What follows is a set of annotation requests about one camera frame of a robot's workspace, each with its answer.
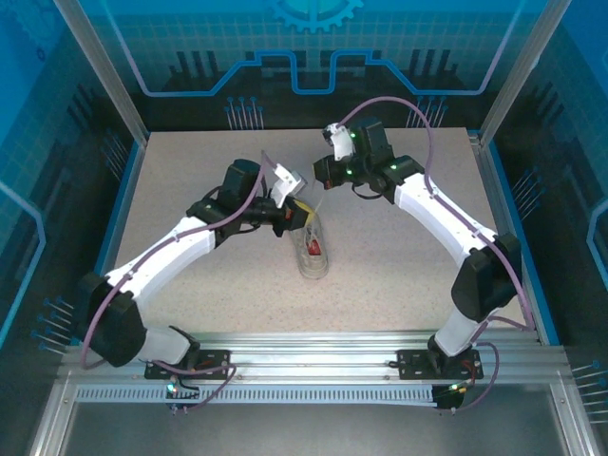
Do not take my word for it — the grey canvas shoe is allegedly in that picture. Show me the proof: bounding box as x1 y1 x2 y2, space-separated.
284 208 333 281

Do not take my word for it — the blue printed back panel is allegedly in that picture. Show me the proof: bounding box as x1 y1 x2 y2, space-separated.
75 0 552 132

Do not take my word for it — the blue printed side panel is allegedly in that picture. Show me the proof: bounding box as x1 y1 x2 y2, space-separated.
484 0 608 348
0 0 143 352

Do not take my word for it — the grey metal bottom tray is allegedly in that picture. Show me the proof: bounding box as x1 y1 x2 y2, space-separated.
59 401 571 456

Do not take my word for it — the small electronics board with LED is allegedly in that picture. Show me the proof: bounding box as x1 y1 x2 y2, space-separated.
432 379 469 414
163 374 200 415

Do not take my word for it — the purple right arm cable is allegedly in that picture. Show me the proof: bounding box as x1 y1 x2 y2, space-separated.
339 94 538 413

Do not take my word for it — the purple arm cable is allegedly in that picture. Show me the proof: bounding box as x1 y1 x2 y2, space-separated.
79 150 286 412
339 94 538 413

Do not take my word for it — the aluminium side rail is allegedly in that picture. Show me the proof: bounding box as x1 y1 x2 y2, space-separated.
78 135 149 343
467 130 545 346

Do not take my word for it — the aluminium frame rail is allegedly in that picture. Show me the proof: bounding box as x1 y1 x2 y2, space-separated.
56 331 571 387

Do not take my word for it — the aluminium frame post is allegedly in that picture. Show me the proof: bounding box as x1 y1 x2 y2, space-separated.
478 0 574 146
52 0 149 146

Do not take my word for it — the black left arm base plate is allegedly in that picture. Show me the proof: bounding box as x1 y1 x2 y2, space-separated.
144 350 233 381

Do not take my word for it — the white slotted cable duct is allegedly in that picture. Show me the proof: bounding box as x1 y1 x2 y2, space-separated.
74 384 441 406

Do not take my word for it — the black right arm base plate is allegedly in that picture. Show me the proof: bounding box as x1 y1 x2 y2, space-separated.
396 349 485 381

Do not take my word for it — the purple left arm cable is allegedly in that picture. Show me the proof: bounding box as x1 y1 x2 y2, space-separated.
79 150 286 412

